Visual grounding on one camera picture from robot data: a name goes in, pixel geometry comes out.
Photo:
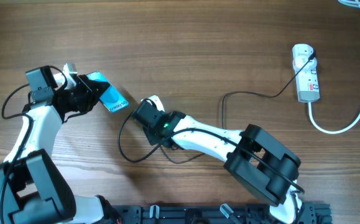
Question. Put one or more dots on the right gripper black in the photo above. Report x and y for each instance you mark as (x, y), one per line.
(151, 137)

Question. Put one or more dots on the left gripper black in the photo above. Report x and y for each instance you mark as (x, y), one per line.
(89, 87)

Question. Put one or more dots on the teal-screen Galaxy smartphone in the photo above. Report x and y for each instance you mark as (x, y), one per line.
(111, 98)

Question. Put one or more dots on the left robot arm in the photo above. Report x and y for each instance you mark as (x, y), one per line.
(32, 190)

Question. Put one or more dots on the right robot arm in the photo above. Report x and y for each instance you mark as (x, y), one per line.
(258, 161)

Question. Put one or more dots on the white USB charger plug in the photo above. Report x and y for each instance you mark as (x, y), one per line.
(304, 62)

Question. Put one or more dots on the white power strip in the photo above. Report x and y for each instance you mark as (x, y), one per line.
(306, 80)

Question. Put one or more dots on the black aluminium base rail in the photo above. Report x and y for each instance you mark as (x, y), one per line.
(310, 213)

